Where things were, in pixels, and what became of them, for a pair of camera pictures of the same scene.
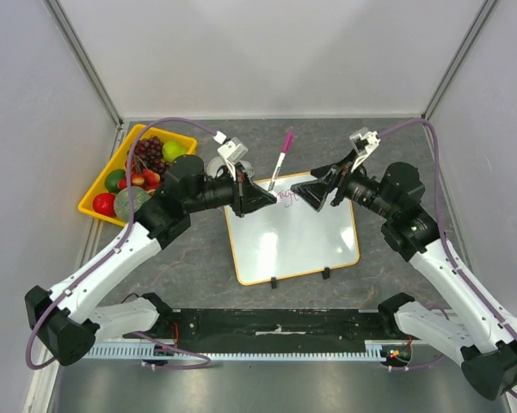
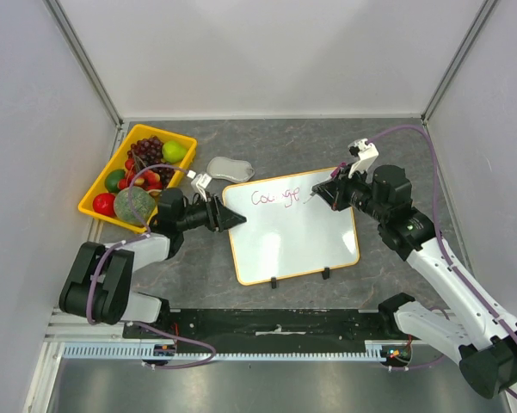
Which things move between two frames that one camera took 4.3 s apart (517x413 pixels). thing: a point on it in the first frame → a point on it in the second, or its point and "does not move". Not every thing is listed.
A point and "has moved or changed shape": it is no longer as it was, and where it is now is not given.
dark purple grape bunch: x=150 y=151 does not move
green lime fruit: x=112 y=179 does not move
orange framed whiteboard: x=289 y=237 does not move
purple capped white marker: x=286 y=148 has moved or changed shape
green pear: x=171 y=150 does not move
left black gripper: x=248 y=197 → x=219 y=218
